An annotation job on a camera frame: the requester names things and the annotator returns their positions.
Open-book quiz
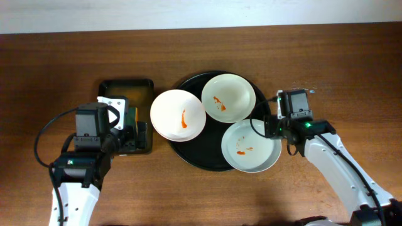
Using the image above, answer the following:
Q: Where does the cream plate with ketchup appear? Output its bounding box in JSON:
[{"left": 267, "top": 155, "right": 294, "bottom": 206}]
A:
[{"left": 201, "top": 73, "right": 256, "bottom": 123}]

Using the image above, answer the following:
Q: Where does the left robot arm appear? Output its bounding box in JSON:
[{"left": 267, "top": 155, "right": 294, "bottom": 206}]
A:
[{"left": 48, "top": 103, "right": 147, "bottom": 225}]

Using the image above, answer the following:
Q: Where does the grey-white plate with ketchup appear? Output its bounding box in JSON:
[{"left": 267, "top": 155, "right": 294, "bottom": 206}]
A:
[{"left": 221, "top": 119, "right": 282, "bottom": 173}]

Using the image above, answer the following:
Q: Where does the black rectangular water tray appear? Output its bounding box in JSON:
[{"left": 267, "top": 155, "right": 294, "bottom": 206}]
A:
[{"left": 97, "top": 78, "right": 155, "bottom": 154}]

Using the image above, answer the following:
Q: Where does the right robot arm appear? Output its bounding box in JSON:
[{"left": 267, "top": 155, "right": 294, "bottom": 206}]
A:
[{"left": 263, "top": 115, "right": 401, "bottom": 225}]

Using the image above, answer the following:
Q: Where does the green and orange sponge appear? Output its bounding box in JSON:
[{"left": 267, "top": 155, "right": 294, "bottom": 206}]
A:
[{"left": 126, "top": 107, "right": 138, "bottom": 126}]

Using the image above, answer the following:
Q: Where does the white plate with ketchup streak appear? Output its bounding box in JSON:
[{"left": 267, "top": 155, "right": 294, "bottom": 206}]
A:
[{"left": 150, "top": 89, "right": 206, "bottom": 142}]

